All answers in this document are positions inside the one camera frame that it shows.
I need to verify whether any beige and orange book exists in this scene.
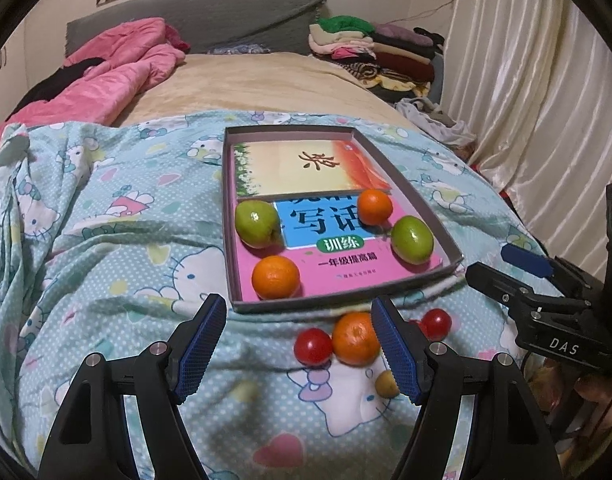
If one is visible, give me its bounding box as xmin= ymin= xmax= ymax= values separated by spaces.
xmin=233 ymin=141 xmax=393 ymax=198

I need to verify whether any pile of folded clothes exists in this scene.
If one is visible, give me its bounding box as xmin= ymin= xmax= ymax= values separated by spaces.
xmin=307 ymin=15 xmax=446 ymax=101

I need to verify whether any beige blanket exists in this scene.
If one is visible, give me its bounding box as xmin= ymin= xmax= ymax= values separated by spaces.
xmin=108 ymin=52 xmax=427 ymax=128

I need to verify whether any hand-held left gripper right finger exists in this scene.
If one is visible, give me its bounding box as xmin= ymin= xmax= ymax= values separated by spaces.
xmin=370 ymin=296 xmax=557 ymax=480

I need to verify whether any pink quilt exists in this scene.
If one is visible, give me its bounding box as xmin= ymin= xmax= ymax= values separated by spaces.
xmin=0 ymin=16 xmax=189 ymax=156

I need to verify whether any pink and blue book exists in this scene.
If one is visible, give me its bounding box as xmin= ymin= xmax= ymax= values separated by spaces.
xmin=234 ymin=192 xmax=444 ymax=301

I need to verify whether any shallow grey cardboard box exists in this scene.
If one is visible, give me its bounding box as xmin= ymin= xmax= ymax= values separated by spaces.
xmin=222 ymin=126 xmax=464 ymax=315

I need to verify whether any orange mandarin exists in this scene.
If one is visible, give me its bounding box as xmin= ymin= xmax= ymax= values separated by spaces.
xmin=332 ymin=311 xmax=383 ymax=366
xmin=357 ymin=189 xmax=394 ymax=226
xmin=251 ymin=255 xmax=302 ymax=301

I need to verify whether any cream satin curtain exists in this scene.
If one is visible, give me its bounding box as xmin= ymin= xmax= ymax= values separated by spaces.
xmin=441 ymin=0 xmax=612 ymax=211

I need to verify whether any blue cartoon printed bedsheet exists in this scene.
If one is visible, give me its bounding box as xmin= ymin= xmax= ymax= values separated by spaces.
xmin=0 ymin=110 xmax=567 ymax=480

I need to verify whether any small brown round fruit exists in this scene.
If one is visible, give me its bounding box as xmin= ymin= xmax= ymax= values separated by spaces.
xmin=376 ymin=370 xmax=401 ymax=397

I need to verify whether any person's right hand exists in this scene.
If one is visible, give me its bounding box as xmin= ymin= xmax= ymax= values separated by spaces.
xmin=576 ymin=374 xmax=612 ymax=411

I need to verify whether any red cherry tomato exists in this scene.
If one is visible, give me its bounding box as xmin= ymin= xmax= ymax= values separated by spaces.
xmin=420 ymin=308 xmax=453 ymax=339
xmin=294 ymin=328 xmax=334 ymax=366

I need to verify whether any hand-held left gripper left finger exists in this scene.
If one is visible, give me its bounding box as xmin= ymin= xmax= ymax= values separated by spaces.
xmin=38 ymin=293 xmax=228 ymax=480

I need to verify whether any dark patterned pillow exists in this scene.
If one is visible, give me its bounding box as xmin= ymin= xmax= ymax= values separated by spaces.
xmin=206 ymin=44 xmax=272 ymax=56

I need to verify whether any white crumpled garment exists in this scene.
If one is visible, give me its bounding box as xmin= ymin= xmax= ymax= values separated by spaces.
xmin=395 ymin=97 xmax=479 ymax=147

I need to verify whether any grey headboard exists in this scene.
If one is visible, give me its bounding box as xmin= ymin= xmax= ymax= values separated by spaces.
xmin=66 ymin=0 xmax=327 ymax=58

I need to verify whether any small green apple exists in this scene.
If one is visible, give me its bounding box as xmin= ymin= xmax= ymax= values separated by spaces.
xmin=234 ymin=200 xmax=283 ymax=249

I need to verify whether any large green apple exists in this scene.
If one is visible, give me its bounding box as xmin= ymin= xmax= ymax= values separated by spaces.
xmin=390 ymin=215 xmax=433 ymax=264

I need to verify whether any black garment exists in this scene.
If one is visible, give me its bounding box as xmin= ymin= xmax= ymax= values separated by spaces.
xmin=16 ymin=57 xmax=107 ymax=111

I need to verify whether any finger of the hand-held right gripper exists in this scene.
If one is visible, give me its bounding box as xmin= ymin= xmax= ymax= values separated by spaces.
xmin=466 ymin=262 xmax=552 ymax=311
xmin=501 ymin=244 xmax=594 ymax=296

